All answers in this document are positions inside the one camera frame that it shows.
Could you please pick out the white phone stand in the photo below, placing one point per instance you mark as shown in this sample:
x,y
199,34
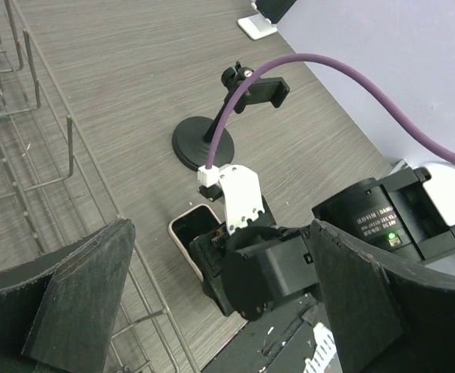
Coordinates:
x,y
256,26

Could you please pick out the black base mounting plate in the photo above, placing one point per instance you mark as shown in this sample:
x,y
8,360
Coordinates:
x,y
293,338

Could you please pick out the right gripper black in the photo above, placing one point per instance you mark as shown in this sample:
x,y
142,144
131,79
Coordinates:
x,y
241,271

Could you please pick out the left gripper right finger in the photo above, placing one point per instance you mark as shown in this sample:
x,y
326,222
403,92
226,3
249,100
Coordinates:
x,y
386,314

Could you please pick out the black case phone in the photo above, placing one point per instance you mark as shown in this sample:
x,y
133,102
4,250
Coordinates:
x,y
273,10

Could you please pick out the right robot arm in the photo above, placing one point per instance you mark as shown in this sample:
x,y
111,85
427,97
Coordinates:
x,y
394,213

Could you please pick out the grey wire dish rack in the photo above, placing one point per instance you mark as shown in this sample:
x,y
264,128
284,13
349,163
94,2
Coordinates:
x,y
53,192

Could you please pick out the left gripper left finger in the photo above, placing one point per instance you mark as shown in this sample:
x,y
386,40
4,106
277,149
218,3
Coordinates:
x,y
57,312

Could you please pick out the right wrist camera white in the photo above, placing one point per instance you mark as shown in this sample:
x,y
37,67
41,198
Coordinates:
x,y
241,191

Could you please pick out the pink case phone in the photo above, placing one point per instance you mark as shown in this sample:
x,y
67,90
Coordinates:
x,y
198,220

